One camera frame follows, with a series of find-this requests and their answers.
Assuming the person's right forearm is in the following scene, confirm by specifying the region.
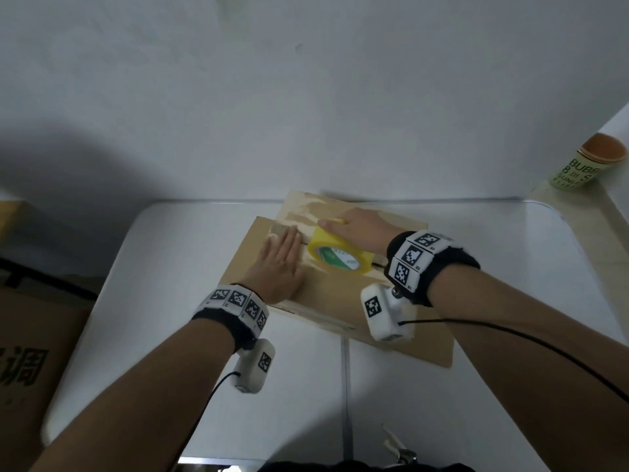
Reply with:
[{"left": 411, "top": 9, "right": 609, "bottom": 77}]
[{"left": 427, "top": 264, "right": 629, "bottom": 472}]

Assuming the left wristband with marker tags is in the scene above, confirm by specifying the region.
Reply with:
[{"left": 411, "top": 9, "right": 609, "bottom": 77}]
[{"left": 191, "top": 284, "right": 270, "bottom": 352}]

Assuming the yellow tape roll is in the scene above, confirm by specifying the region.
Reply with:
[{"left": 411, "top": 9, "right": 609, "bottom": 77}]
[{"left": 308, "top": 220, "right": 376, "bottom": 276}]

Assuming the black camera cable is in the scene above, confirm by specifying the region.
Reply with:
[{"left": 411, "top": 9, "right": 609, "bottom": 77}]
[
  {"left": 397, "top": 318, "right": 629, "bottom": 404},
  {"left": 181, "top": 371, "right": 242, "bottom": 460}
]

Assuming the green paper cup brown lid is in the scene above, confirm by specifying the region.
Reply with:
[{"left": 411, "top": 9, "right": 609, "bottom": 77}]
[{"left": 549, "top": 133, "right": 629, "bottom": 191}]

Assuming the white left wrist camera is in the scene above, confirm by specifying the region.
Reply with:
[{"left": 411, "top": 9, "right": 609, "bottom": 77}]
[{"left": 232, "top": 338, "right": 276, "bottom": 395}]

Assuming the person's left hand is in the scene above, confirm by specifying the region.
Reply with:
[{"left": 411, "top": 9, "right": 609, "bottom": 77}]
[{"left": 239, "top": 226, "right": 307, "bottom": 306}]

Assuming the person's dark clothing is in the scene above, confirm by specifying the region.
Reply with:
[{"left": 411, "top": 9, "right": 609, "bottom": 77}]
[{"left": 259, "top": 459, "right": 478, "bottom": 472}]

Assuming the black right camera cable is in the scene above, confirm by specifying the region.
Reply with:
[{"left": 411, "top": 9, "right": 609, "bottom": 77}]
[{"left": 397, "top": 318, "right": 629, "bottom": 404}]

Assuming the large printed cardboard box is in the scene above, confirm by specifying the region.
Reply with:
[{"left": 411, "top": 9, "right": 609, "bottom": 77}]
[{"left": 0, "top": 257, "right": 98, "bottom": 472}]

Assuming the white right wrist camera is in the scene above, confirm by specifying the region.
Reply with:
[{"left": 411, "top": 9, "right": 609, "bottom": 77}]
[{"left": 361, "top": 284, "right": 419, "bottom": 343}]

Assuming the small brown cardboard box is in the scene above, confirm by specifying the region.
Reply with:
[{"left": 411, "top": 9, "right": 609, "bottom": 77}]
[{"left": 0, "top": 201, "right": 26, "bottom": 242}]

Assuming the right wristband with marker tags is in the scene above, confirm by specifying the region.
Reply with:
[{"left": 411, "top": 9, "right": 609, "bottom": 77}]
[{"left": 384, "top": 231, "right": 482, "bottom": 308}]

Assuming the metal table latch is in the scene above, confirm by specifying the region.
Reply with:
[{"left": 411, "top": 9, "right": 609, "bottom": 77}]
[{"left": 381, "top": 424, "right": 419, "bottom": 466}]

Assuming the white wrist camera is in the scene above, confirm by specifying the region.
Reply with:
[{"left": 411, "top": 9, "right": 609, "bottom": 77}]
[
  {"left": 361, "top": 284, "right": 419, "bottom": 343},
  {"left": 232, "top": 338, "right": 276, "bottom": 395}
]

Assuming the person's left forearm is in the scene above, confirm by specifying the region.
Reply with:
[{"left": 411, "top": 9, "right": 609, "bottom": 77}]
[{"left": 29, "top": 317, "right": 238, "bottom": 472}]

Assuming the wristband with marker tags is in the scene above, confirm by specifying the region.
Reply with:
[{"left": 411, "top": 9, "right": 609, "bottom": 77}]
[
  {"left": 191, "top": 284, "right": 270, "bottom": 352},
  {"left": 384, "top": 231, "right": 482, "bottom": 308}
]

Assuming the person's right hand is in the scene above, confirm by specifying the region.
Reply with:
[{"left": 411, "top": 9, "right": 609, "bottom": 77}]
[{"left": 318, "top": 209, "right": 402, "bottom": 264}]

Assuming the black left camera cable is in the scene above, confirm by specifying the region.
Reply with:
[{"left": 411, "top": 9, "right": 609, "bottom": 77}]
[{"left": 181, "top": 371, "right": 242, "bottom": 460}]

